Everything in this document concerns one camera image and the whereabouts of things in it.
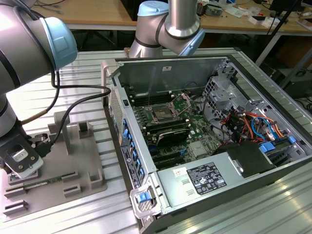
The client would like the open PC case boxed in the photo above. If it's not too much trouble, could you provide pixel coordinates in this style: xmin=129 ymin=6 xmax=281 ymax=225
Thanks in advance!
xmin=100 ymin=54 xmax=312 ymax=234

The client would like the black graphics card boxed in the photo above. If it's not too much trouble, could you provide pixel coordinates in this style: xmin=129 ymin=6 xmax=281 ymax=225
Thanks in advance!
xmin=155 ymin=128 xmax=190 ymax=148

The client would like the grey power supply unit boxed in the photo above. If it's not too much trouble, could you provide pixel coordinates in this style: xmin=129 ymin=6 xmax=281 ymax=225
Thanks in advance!
xmin=156 ymin=152 xmax=244 ymax=209

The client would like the black RAM slot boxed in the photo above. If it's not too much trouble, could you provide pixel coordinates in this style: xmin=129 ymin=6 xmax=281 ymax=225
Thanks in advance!
xmin=134 ymin=99 xmax=174 ymax=106
xmin=146 ymin=126 xmax=190 ymax=134
xmin=131 ymin=90 xmax=171 ymax=96
xmin=145 ymin=123 xmax=189 ymax=131
xmin=143 ymin=121 xmax=187 ymax=128
xmin=132 ymin=94 xmax=172 ymax=99
xmin=142 ymin=118 xmax=186 ymax=125
xmin=133 ymin=97 xmax=173 ymax=102

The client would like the black cable with brass sleeve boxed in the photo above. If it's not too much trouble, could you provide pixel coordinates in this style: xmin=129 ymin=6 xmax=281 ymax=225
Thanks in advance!
xmin=16 ymin=70 xmax=61 ymax=125

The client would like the grey parts rack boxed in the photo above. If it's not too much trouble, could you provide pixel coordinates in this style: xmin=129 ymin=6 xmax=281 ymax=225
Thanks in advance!
xmin=3 ymin=111 xmax=108 ymax=216

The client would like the blue wire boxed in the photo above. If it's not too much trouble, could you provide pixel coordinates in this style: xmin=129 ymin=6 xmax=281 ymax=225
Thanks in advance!
xmin=250 ymin=116 xmax=277 ymax=141

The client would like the black stand pole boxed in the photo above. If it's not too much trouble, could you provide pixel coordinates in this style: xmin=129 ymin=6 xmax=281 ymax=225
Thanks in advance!
xmin=265 ymin=0 xmax=300 ymax=36

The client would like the CPU socket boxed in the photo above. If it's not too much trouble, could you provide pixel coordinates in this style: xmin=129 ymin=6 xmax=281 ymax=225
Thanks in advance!
xmin=143 ymin=103 xmax=177 ymax=125

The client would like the metal socket cover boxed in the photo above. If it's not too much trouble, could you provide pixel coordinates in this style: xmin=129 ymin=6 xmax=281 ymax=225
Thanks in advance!
xmin=170 ymin=92 xmax=194 ymax=117

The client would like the green motherboard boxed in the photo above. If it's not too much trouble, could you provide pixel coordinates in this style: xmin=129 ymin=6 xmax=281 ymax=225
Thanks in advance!
xmin=126 ymin=90 xmax=225 ymax=171

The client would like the black expansion slot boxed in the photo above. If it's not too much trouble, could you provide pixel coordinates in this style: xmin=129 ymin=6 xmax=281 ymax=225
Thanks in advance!
xmin=155 ymin=156 xmax=187 ymax=170
xmin=152 ymin=149 xmax=183 ymax=160

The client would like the black plastic shroud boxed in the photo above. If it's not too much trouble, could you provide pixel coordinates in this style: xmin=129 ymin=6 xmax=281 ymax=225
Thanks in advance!
xmin=211 ymin=142 xmax=277 ymax=178

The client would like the small white box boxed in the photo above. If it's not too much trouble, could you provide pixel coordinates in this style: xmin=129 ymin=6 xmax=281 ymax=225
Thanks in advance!
xmin=248 ymin=15 xmax=269 ymax=26

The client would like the green RAM stick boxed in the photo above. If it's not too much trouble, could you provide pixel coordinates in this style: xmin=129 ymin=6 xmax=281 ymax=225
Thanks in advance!
xmin=23 ymin=175 xmax=63 ymax=190

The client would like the silver chipset heatsink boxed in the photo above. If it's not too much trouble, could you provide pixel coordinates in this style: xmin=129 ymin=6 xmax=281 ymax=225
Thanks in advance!
xmin=189 ymin=140 xmax=206 ymax=157

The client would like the black floor box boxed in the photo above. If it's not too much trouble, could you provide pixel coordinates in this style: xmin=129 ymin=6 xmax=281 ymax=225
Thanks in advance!
xmin=284 ymin=69 xmax=312 ymax=98

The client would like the metal disk bay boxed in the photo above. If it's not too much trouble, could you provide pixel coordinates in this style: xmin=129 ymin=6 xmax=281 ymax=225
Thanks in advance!
xmin=264 ymin=140 xmax=308 ymax=169

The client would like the blue disk carrier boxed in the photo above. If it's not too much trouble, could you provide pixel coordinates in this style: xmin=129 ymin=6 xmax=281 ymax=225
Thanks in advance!
xmin=259 ymin=142 xmax=275 ymax=154

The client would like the black monitor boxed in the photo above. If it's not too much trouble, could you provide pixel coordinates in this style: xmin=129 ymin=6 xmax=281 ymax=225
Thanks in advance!
xmin=269 ymin=0 xmax=304 ymax=12

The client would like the black camera cable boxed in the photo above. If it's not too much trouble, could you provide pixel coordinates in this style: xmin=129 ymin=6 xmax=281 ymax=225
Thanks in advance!
xmin=50 ymin=69 xmax=113 ymax=147

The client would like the blue case latch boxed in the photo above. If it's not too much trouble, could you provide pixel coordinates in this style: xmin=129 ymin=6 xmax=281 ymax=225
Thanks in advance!
xmin=136 ymin=192 xmax=150 ymax=203

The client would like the metal drive cage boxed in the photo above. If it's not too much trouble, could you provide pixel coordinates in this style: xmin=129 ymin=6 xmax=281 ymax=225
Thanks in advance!
xmin=201 ymin=62 xmax=248 ymax=130

